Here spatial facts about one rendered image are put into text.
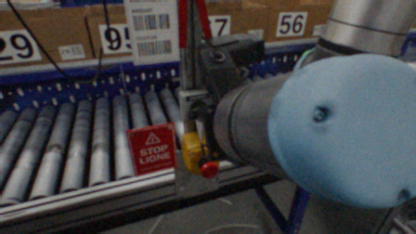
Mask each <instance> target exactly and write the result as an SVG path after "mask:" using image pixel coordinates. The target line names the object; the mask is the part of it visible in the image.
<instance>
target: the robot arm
mask: <svg viewBox="0 0 416 234"><path fill-rule="evenodd" d="M415 20H416V0H335V2H334V4H333V6H332V10H331V14H330V16H329V19H328V21H327V23H326V26H325V28H324V30H323V31H322V33H321V34H320V35H319V39H318V42H317V45H316V47H315V48H313V49H311V50H310V51H309V52H307V53H306V54H304V55H303V56H302V57H301V58H300V60H298V62H297V63H296V66H295V67H294V70H293V71H292V72H289V73H284V74H282V75H278V76H276V77H273V78H268V79H266V80H262V81H260V82H254V83H251V84H246V85H244V82H243V81H242V79H241V77H240V74H239V72H238V69H237V68H236V67H235V64H234V62H233V60H232V58H231V56H230V54H229V53H228V50H227V48H226V47H216V48H209V49H201V52H200V55H199V58H198V67H199V68H200V70H201V74H202V78H203V80H204V81H205V84H206V86H207V89H208V91H209V94H210V96H211V98H212V101H213V103H214V104H211V105H207V106H199V107H196V110H187V113H188V119H189V120H190V121H191V120H196V125H197V128H198V131H199V137H200V139H201V141H203V132H204V135H205V143H206V144H205V143H201V154H202V157H203V158H206V159H207V160H208V161H210V162H212V163H213V162H215V161H221V160H224V161H227V162H229V163H232V164H235V165H236V166H238V167H244V166H246V165H251V166H252V167H256V168H257V169H261V170H262V171H266V172H268V173H269V174H272V175H273V176H278V177H280V178H283V179H284V180H287V181H290V182H292V183H294V184H297V185H298V186H300V187H301V188H303V189H305V190H306V191H308V192H309V193H311V194H313V195H316V196H317V197H320V198H321V199H322V200H326V201H328V202H333V203H339V204H341V205H350V206H354V207H357V208H363V209H370V210H379V209H384V208H391V207H394V206H396V205H399V204H400V203H404V204H407V205H416V71H415V70H414V69H412V67H411V66H409V65H407V64H406V63H404V62H402V61H400V60H397V57H398V56H399V54H400V47H402V44H403V43H404V41H405V39H406V36H407V35H408V34H409V32H410V28H411V27H412V25H413V23H414V22H415ZM204 147H205V148H207V153H208V156H206V155H205V148H204ZM214 152H217V153H216V154H218V153H220V154H218V157H215V156H214Z"/></svg>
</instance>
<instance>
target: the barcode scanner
mask: <svg viewBox="0 0 416 234"><path fill-rule="evenodd" d="M216 47H226V48H227V50H228V53H229V54H230V56H231V58H232V60H233V62H234V64H235V67H236V68H237V69H238V72H239V73H240V70H239V68H241V67H246V66H248V65H253V64H254V63H255V62H263V61H264V60H265V41H264V39H262V38H259V37H258V36H254V35H253V34H250V33H248V34H243V33H239V34H233V35H230V34H224V35H220V36H216V37H213V38H207V39H204V42H203V43H201V44H200V45H199V46H198V56H199V55H200V52H201V49H209V48H216Z"/></svg>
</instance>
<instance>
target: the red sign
mask: <svg viewBox="0 0 416 234"><path fill-rule="evenodd" d="M125 132H126V137H127V141H128V147H129V149H130V152H131V159H132V162H133V168H134V171H135V177H139V176H145V175H149V174H155V173H157V172H160V171H165V170H168V169H174V168H177V167H178V162H177V158H183V150H179V151H176V133H175V122H173V123H163V124H159V125H153V126H149V127H145V128H138V129H135V130H127V131H125Z"/></svg>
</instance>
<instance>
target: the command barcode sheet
mask: <svg viewBox="0 0 416 234"><path fill-rule="evenodd" d="M123 1H124V9H125V13H126V21H127V26H128V30H129V37H130V41H131V49H132V53H133V61H134V65H147V64H152V63H159V62H171V61H177V60H180V57H179V48H178V26H177V16H176V0H123Z"/></svg>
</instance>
